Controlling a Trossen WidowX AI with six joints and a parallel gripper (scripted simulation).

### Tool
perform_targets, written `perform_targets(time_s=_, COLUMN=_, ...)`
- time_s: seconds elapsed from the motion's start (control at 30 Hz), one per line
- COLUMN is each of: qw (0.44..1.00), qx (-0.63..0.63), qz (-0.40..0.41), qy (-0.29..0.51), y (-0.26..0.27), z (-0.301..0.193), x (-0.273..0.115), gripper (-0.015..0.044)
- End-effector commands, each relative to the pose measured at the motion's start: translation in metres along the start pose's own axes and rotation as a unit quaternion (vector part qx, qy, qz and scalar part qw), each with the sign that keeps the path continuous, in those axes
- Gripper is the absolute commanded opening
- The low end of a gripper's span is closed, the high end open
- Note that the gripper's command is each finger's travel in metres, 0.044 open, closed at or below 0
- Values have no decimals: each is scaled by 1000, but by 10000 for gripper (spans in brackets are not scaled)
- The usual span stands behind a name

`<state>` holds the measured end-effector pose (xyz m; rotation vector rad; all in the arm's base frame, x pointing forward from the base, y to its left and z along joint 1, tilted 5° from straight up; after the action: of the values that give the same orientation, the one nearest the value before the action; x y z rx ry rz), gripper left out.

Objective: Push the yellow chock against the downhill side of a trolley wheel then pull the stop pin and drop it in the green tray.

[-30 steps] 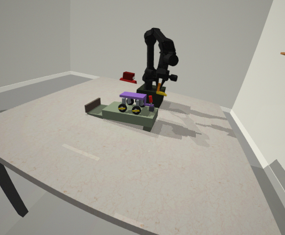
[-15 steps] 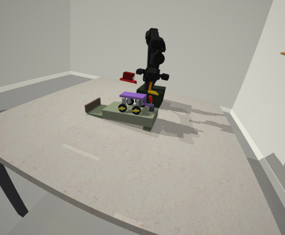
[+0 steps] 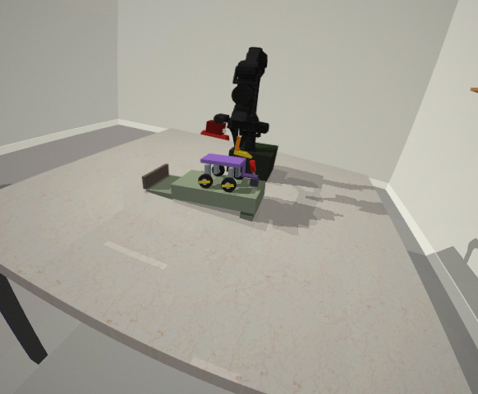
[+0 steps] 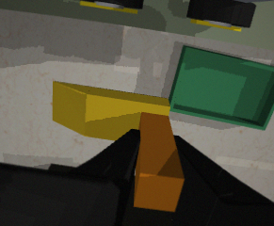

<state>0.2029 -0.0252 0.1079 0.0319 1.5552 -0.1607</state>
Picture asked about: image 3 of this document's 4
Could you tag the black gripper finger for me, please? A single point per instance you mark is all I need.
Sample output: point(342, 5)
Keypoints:
point(245, 133)
point(234, 134)

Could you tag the red-headed metal pin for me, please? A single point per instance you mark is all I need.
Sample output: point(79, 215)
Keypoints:
point(252, 167)

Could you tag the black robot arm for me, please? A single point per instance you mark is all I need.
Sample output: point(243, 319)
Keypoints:
point(249, 73)

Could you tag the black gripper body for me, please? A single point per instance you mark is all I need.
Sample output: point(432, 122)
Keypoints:
point(260, 127)

